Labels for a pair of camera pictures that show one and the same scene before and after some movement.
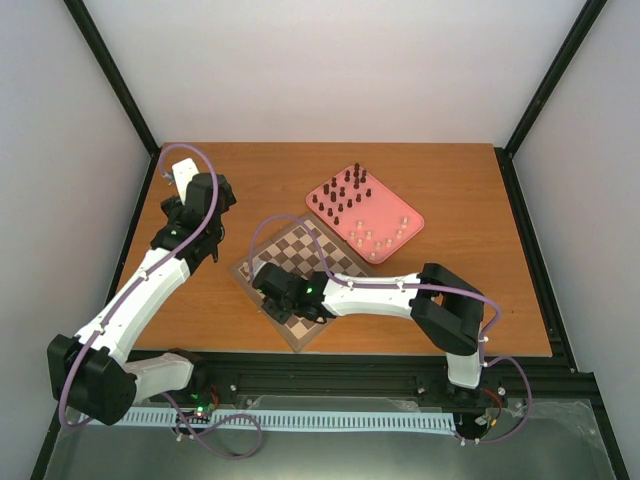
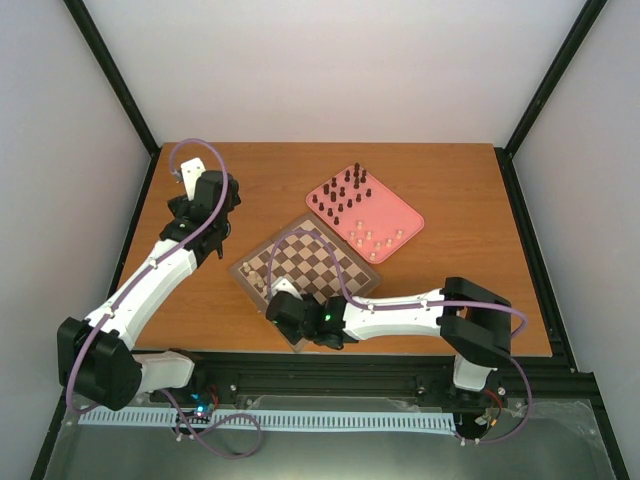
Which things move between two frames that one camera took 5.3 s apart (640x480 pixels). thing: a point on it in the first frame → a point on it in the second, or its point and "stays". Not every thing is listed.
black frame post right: x=505 y=154 stays
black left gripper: x=172 y=208 stays
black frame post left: x=109 y=66 stays
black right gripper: x=278 y=316 → x=292 y=337
